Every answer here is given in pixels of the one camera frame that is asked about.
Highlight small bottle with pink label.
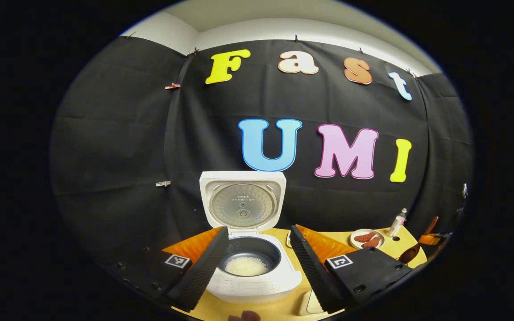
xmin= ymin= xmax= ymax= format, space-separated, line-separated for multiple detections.
xmin=387 ymin=208 xmax=408 ymax=237

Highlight white rice cooker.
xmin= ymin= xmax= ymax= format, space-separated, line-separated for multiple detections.
xmin=199 ymin=171 xmax=303 ymax=304

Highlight brown wooden spoon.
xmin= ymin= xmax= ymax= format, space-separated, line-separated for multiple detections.
xmin=398 ymin=216 xmax=439 ymax=264

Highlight white round plate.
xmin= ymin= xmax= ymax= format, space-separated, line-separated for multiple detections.
xmin=350 ymin=229 xmax=385 ymax=249

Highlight black backdrop cloth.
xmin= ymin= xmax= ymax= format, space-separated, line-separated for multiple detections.
xmin=50 ymin=36 xmax=475 ymax=268

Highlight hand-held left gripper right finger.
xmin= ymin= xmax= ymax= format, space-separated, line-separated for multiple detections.
xmin=290 ymin=225 xmax=414 ymax=313

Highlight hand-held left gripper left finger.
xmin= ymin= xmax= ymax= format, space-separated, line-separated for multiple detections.
xmin=105 ymin=226 xmax=230 ymax=313

